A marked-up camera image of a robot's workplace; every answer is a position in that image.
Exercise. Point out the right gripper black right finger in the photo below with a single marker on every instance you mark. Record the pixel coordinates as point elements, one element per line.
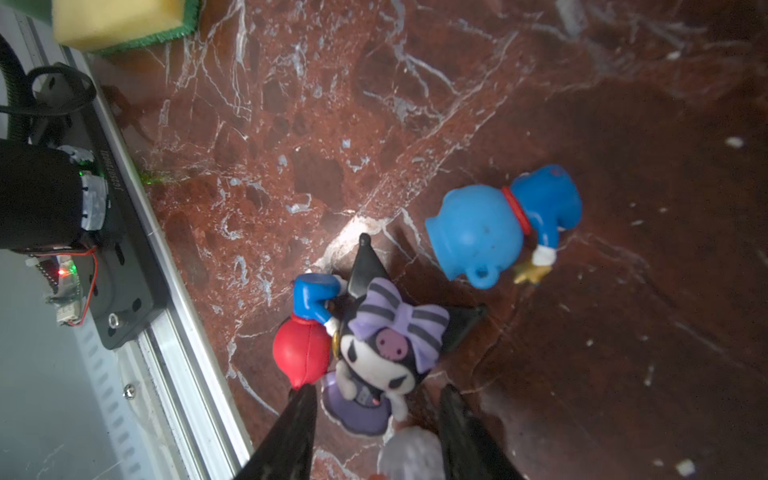
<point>468,449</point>

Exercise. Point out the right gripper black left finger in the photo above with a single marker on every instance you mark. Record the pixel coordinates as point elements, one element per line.
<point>287,450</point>

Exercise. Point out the black white red figurine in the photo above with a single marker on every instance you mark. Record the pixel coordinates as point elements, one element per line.
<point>385,348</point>

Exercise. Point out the pink white small figurine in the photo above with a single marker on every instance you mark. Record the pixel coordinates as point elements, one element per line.
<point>411,452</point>

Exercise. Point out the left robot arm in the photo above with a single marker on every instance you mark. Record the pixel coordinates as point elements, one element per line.
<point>49,202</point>

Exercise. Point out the red capped blue figurine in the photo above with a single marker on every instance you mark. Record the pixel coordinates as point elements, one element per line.
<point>302,345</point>

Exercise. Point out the blue-capped small figurine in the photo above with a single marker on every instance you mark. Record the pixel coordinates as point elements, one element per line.
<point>479,231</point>

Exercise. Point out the green circuit board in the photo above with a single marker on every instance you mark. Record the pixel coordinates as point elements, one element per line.
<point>72,293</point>

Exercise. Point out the yellow sponge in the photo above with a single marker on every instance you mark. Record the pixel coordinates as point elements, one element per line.
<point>108,26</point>

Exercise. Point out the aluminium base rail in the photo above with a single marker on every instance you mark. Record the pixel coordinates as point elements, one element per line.
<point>133,393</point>

